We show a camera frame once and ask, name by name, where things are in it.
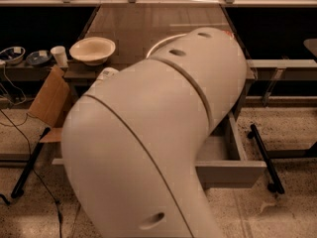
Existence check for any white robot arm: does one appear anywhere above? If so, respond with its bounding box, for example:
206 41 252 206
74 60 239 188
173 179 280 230
61 28 247 238

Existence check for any grey open drawer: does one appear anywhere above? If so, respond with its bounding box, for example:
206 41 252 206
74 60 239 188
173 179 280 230
61 108 264 190

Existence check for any grey cabinet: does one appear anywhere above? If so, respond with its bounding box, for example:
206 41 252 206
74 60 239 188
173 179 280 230
67 7 248 127

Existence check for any white bowl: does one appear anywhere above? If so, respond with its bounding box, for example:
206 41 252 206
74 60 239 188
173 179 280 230
69 37 116 66

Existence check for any brown cardboard box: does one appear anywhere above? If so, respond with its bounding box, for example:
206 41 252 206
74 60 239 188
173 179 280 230
28 65 72 143

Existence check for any white paper cup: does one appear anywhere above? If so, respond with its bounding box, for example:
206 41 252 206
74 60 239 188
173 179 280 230
51 46 68 67

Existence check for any dark blue bowl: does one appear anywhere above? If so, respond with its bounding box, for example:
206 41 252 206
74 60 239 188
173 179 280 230
26 50 53 67

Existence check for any black right floor bar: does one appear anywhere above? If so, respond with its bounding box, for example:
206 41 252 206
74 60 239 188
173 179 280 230
248 124 284 194

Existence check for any black floor bar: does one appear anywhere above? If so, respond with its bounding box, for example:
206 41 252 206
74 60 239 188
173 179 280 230
11 141 44 198
248 124 284 194

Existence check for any blue bowl with rim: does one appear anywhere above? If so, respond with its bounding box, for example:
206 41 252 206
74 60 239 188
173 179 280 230
0 47 26 65

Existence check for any black left floor bar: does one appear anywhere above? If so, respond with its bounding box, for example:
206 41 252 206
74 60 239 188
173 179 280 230
11 141 44 198

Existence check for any black floor cable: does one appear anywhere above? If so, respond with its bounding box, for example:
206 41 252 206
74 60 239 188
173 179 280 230
0 108 64 238

